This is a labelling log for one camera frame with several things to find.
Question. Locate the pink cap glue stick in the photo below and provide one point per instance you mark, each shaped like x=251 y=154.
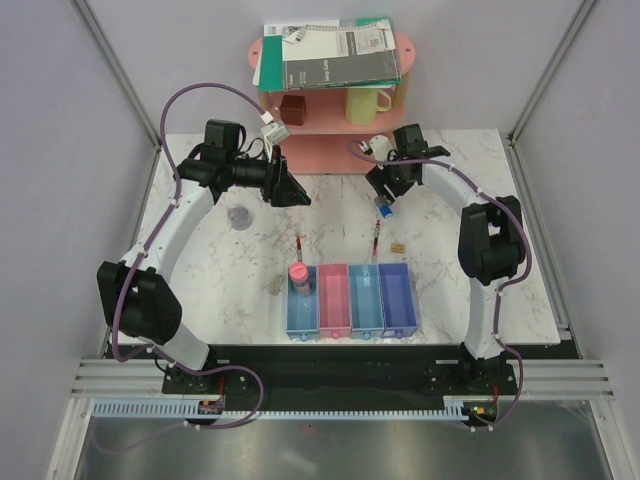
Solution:
x=300 y=278

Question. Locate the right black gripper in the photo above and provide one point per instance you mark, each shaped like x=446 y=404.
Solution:
x=378 y=178

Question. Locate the stack of manuals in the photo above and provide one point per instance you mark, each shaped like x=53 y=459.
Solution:
x=327 y=54

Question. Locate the light blue bin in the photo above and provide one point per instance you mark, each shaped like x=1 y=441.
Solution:
x=367 y=313
x=302 y=311

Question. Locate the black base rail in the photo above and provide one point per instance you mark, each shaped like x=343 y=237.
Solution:
x=347 y=371

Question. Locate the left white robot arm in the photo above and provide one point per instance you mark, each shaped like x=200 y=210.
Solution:
x=135 y=294

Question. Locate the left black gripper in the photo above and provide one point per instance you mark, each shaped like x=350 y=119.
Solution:
x=281 y=190

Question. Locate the clear purple round container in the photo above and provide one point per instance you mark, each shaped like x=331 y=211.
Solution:
x=239 y=217

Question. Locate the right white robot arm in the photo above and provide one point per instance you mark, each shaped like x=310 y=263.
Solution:
x=493 y=250

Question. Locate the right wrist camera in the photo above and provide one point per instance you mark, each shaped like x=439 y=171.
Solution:
x=380 y=147

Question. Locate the light blue bin left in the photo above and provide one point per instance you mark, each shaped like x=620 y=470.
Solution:
x=302 y=311

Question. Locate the red pen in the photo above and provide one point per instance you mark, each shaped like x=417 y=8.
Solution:
x=375 y=245
x=299 y=254

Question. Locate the left red pen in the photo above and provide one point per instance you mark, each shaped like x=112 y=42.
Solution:
x=299 y=254

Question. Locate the blue glue stick grey cap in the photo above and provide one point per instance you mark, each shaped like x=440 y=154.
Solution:
x=385 y=210

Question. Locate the right red pen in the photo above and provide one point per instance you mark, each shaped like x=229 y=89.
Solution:
x=375 y=245

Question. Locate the light blue bin middle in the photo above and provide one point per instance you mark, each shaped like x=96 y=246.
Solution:
x=367 y=313

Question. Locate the light blue cable duct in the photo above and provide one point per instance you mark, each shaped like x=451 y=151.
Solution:
x=279 y=406

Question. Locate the brown cube box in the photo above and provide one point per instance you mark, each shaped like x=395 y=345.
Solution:
x=293 y=109

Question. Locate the yellow mug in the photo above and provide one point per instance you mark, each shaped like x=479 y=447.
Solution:
x=364 y=104

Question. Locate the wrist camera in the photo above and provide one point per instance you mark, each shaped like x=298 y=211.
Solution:
x=274 y=133
x=380 y=147

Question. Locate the pink bin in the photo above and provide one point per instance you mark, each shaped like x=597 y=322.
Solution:
x=334 y=301

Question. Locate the purple blue bin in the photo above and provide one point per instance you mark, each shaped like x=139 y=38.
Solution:
x=400 y=319

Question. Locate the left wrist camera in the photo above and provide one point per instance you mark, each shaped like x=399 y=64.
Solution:
x=274 y=133

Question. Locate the beige eraser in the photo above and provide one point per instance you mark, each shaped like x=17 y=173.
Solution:
x=276 y=285

